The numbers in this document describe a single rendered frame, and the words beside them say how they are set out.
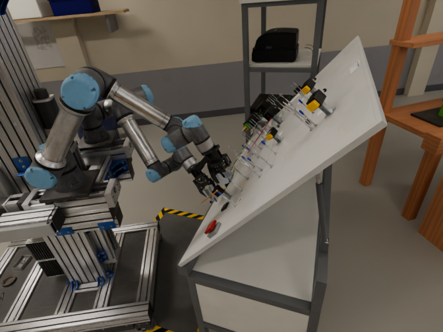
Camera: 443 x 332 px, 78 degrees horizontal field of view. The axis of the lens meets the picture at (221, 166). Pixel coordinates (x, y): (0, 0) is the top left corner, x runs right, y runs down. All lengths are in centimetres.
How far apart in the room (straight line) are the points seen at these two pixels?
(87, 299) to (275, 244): 138
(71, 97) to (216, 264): 95
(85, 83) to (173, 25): 364
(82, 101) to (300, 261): 116
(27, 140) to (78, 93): 63
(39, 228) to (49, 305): 95
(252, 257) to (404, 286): 141
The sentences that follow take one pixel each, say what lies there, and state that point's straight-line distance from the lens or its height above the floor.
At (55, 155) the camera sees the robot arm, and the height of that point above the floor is 142.
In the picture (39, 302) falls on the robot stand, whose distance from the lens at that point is 245.
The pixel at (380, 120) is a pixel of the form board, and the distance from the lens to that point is 75.
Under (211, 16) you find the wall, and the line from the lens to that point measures 465.
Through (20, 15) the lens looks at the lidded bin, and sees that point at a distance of 455.
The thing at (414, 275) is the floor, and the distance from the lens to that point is 266.
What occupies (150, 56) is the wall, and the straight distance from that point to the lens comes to 474.
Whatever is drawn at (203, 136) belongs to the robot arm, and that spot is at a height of 141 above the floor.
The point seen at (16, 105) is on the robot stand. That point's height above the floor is 154.
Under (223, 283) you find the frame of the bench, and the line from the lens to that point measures 135.
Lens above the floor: 192
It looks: 33 degrees down
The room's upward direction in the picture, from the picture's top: 5 degrees counter-clockwise
